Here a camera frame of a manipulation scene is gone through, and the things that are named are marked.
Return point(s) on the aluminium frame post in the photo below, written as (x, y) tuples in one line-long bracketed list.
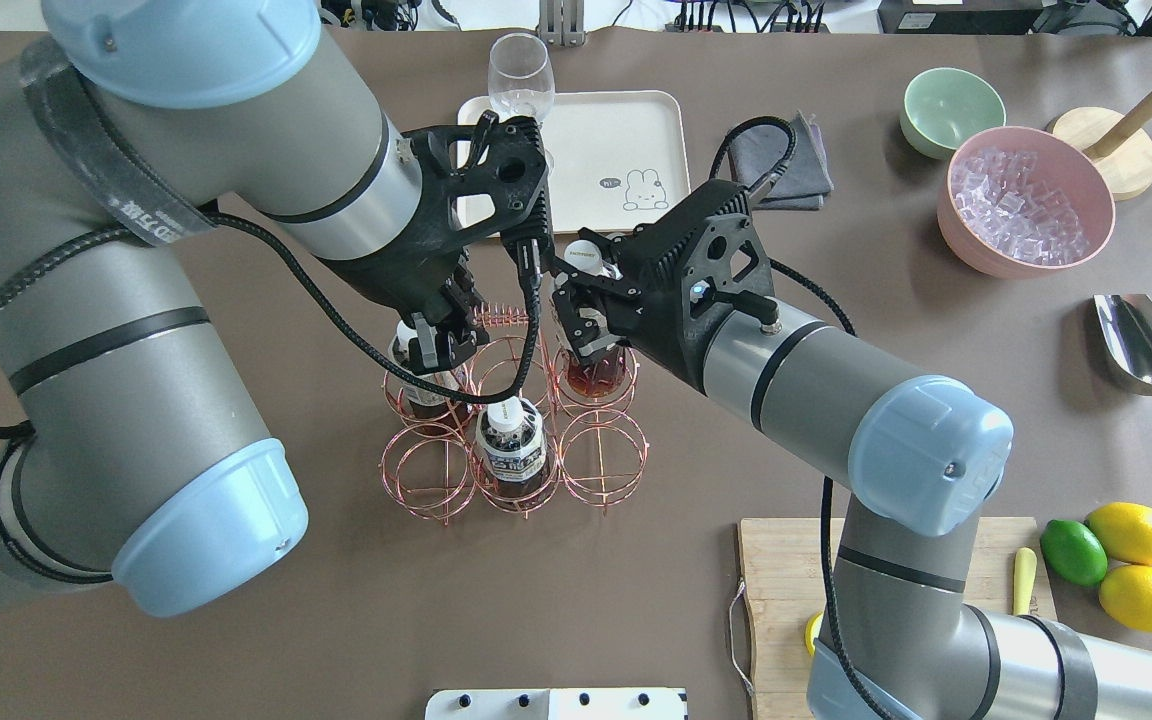
[(561, 23)]

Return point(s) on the tea bottle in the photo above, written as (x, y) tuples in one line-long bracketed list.
[(511, 444), (421, 375)]

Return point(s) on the bamboo cutting board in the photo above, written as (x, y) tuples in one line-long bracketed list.
[(780, 563)]

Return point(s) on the half lemon slice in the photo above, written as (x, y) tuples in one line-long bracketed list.
[(810, 632)]

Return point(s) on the tea bottle rear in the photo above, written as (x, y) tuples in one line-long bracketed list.
[(421, 375)]

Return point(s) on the tea bottle front middle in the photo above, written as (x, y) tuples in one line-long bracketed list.
[(511, 444)]

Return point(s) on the cream rabbit tray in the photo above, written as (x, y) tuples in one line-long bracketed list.
[(619, 159)]

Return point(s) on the pink bowl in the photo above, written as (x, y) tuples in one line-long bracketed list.
[(1059, 164)]

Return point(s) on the tea bottle side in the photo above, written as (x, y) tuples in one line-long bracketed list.
[(596, 381)]

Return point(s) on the whole yellow lemon lower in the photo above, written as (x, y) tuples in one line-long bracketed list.
[(1126, 596)]

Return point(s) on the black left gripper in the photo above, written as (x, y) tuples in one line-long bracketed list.
[(383, 273)]

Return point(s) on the steel ice scoop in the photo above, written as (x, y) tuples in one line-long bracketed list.
[(1125, 320)]

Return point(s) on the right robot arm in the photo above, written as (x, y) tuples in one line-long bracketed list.
[(919, 452)]

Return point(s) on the whole yellow lemon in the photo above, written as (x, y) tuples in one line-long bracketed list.
[(1125, 531), (1126, 596)]

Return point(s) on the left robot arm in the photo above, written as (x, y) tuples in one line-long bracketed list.
[(134, 454)]

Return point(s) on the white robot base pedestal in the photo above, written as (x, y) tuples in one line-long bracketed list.
[(560, 703)]

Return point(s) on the copper wire bottle basket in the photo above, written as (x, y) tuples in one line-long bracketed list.
[(569, 431)]

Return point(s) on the whole yellow lemon upper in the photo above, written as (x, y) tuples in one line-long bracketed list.
[(1125, 531)]

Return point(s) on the grey folded cloth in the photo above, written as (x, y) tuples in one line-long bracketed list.
[(805, 186)]

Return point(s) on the wooden glass stand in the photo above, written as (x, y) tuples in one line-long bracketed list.
[(1116, 143)]

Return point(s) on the yellow plastic knife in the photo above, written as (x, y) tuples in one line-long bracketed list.
[(1024, 574)]

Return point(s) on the green lime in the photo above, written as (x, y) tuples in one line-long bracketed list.
[(1074, 552)]

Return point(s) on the clear ice cubes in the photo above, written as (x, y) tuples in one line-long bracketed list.
[(999, 198)]

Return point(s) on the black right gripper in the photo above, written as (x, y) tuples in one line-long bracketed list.
[(658, 335)]

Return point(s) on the clear wine glass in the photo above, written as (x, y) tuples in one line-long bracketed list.
[(520, 78)]

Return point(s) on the mint green bowl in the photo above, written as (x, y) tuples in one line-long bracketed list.
[(943, 107)]

